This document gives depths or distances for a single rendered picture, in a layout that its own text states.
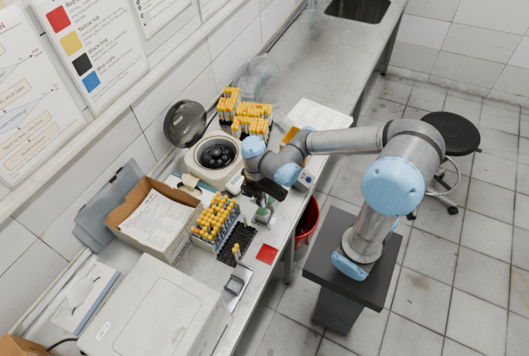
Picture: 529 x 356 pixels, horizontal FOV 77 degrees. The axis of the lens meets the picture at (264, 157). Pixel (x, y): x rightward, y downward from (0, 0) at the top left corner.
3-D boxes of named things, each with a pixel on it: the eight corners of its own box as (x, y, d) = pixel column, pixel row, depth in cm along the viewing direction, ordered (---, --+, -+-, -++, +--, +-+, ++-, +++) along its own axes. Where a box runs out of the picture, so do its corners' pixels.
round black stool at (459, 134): (459, 224, 228) (509, 165, 177) (382, 220, 232) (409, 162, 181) (439, 164, 260) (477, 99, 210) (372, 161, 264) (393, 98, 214)
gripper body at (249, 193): (250, 180, 126) (247, 160, 117) (271, 187, 124) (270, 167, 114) (241, 196, 122) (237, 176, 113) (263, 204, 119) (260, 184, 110)
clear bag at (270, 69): (262, 89, 191) (260, 68, 180) (242, 76, 199) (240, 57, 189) (286, 73, 199) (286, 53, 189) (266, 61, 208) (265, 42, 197)
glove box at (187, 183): (209, 217, 140) (205, 205, 133) (164, 197, 148) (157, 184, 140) (224, 194, 147) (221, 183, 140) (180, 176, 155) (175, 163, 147)
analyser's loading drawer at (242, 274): (225, 327, 112) (223, 323, 108) (209, 317, 114) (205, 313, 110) (254, 272, 123) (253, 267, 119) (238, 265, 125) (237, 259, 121)
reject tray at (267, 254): (271, 265, 126) (271, 265, 125) (255, 257, 128) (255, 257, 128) (279, 250, 130) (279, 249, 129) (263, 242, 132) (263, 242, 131)
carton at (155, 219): (174, 271, 126) (163, 254, 115) (116, 240, 136) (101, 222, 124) (209, 218, 140) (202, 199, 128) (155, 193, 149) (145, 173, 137)
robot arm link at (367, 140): (452, 99, 73) (296, 120, 111) (433, 128, 67) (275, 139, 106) (465, 142, 77) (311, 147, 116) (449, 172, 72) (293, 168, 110)
